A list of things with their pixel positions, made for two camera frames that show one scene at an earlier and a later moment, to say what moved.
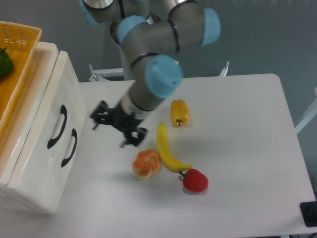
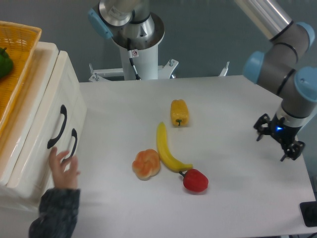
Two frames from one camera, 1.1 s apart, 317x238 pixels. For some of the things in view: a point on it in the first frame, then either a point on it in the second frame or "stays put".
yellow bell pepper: [179, 112] stays put
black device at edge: [309, 212] stays put
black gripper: [125, 122] -> [284, 135]
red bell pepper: [194, 180] stays put
